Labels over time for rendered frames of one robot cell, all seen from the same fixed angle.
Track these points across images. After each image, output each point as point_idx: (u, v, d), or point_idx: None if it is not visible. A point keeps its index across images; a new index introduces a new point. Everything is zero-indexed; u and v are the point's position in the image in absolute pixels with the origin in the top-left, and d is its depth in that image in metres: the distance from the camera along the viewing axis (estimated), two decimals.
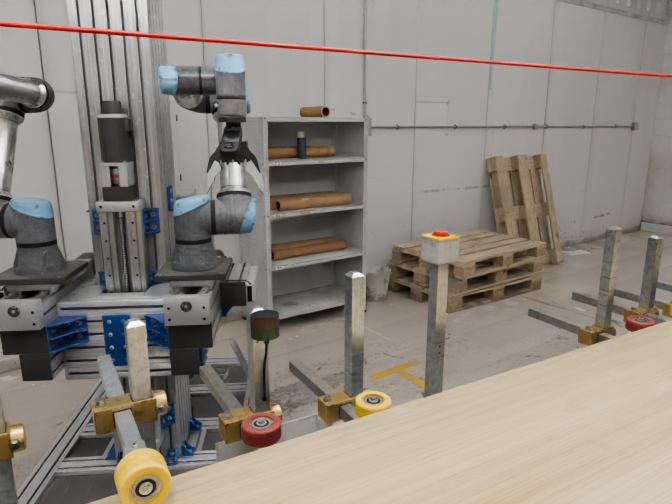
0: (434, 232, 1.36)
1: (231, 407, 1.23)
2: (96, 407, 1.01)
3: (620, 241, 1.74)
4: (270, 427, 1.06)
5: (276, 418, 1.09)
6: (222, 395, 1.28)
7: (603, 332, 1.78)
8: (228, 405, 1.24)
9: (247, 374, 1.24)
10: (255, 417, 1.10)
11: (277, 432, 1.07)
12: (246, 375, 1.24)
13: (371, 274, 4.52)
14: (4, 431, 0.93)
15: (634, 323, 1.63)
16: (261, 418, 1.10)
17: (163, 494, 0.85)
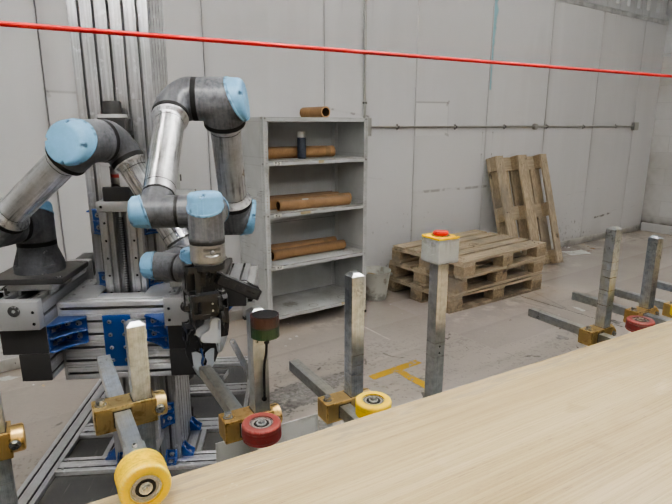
0: (434, 232, 1.36)
1: (231, 407, 1.23)
2: (96, 407, 1.01)
3: (620, 241, 1.74)
4: (270, 427, 1.06)
5: (276, 418, 1.09)
6: (222, 395, 1.28)
7: (603, 332, 1.78)
8: (228, 405, 1.24)
9: (247, 374, 1.24)
10: (255, 417, 1.10)
11: (277, 432, 1.07)
12: (246, 375, 1.24)
13: (371, 274, 4.52)
14: (4, 431, 0.93)
15: (634, 323, 1.63)
16: (261, 418, 1.10)
17: (163, 494, 0.85)
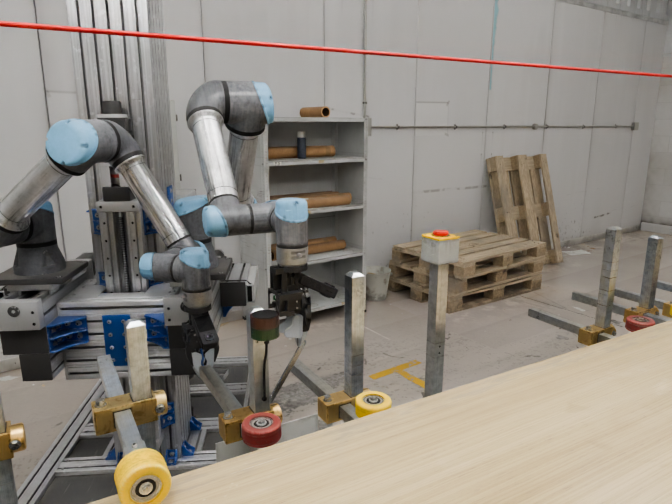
0: (434, 232, 1.36)
1: (231, 407, 1.23)
2: (96, 407, 1.01)
3: (620, 241, 1.74)
4: (270, 427, 1.06)
5: (276, 418, 1.09)
6: (222, 395, 1.28)
7: (603, 332, 1.78)
8: (228, 405, 1.24)
9: (286, 371, 1.29)
10: (255, 417, 1.10)
11: (277, 432, 1.07)
12: (284, 371, 1.29)
13: (371, 274, 4.52)
14: (4, 431, 0.93)
15: (634, 323, 1.63)
16: (261, 418, 1.10)
17: (163, 494, 0.85)
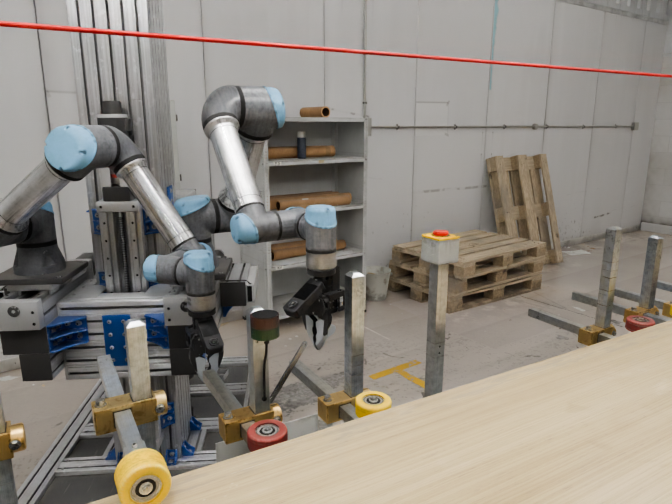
0: (434, 232, 1.36)
1: None
2: (96, 407, 1.01)
3: (620, 241, 1.74)
4: (276, 435, 1.04)
5: (282, 426, 1.07)
6: (226, 400, 1.26)
7: (603, 332, 1.78)
8: (232, 411, 1.21)
9: (286, 372, 1.29)
10: (261, 424, 1.08)
11: (283, 440, 1.04)
12: (285, 372, 1.29)
13: (371, 274, 4.52)
14: (4, 431, 0.93)
15: (634, 323, 1.63)
16: (267, 425, 1.07)
17: (163, 494, 0.85)
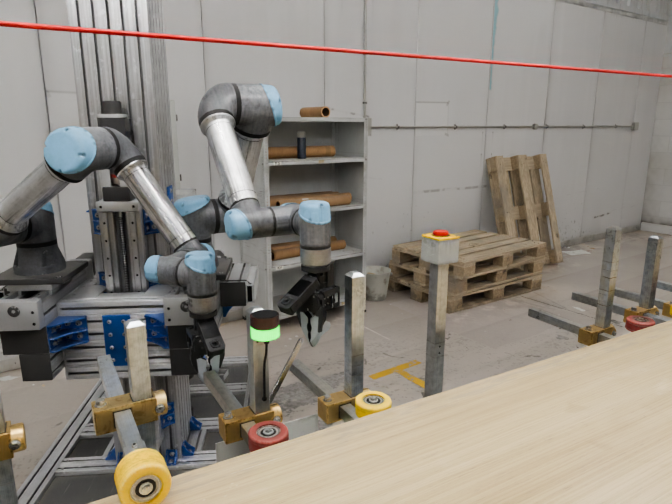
0: (434, 232, 1.36)
1: None
2: (96, 407, 1.01)
3: (620, 241, 1.74)
4: (277, 436, 1.03)
5: (283, 427, 1.06)
6: (227, 402, 1.25)
7: (603, 332, 1.78)
8: None
9: (284, 371, 1.29)
10: (262, 425, 1.07)
11: (285, 441, 1.04)
12: (283, 370, 1.29)
13: (371, 274, 4.52)
14: (4, 431, 0.93)
15: (634, 323, 1.63)
16: (268, 426, 1.07)
17: (163, 494, 0.85)
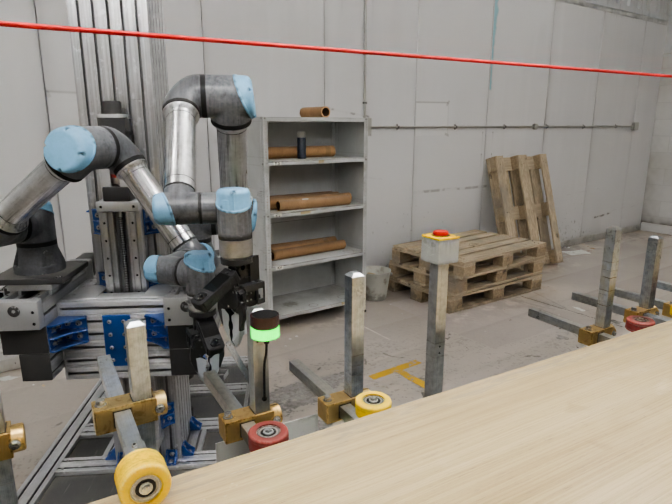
0: (434, 232, 1.36)
1: None
2: (96, 407, 1.01)
3: (620, 241, 1.74)
4: (277, 436, 1.03)
5: (283, 427, 1.06)
6: (227, 402, 1.25)
7: (603, 332, 1.78)
8: None
9: (245, 375, 1.24)
10: (262, 425, 1.07)
11: (285, 441, 1.04)
12: (244, 376, 1.24)
13: (371, 274, 4.52)
14: (4, 431, 0.93)
15: (634, 323, 1.63)
16: (268, 426, 1.07)
17: (163, 494, 0.85)
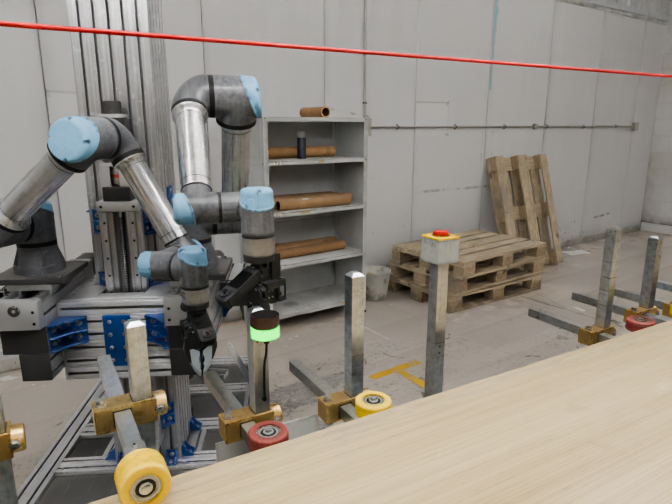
0: (434, 232, 1.36)
1: None
2: (96, 407, 1.01)
3: (620, 241, 1.74)
4: (277, 436, 1.03)
5: (283, 427, 1.06)
6: (227, 402, 1.25)
7: (603, 332, 1.78)
8: None
9: (245, 375, 1.24)
10: (262, 425, 1.07)
11: (285, 441, 1.04)
12: (244, 376, 1.24)
13: (371, 274, 4.52)
14: (4, 431, 0.93)
15: (634, 323, 1.63)
16: (268, 426, 1.07)
17: (163, 494, 0.85)
